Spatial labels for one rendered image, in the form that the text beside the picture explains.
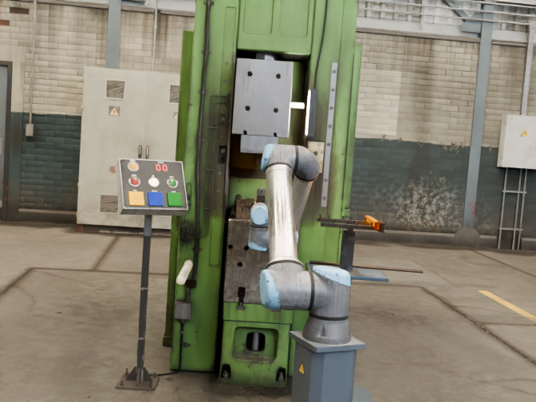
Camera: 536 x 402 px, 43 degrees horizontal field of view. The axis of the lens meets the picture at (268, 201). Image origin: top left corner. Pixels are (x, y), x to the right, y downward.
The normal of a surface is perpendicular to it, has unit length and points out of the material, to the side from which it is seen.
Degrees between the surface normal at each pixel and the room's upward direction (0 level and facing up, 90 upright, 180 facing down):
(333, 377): 90
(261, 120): 90
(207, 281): 90
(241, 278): 90
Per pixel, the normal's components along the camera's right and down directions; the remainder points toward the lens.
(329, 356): 0.44, 0.11
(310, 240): 0.02, 0.09
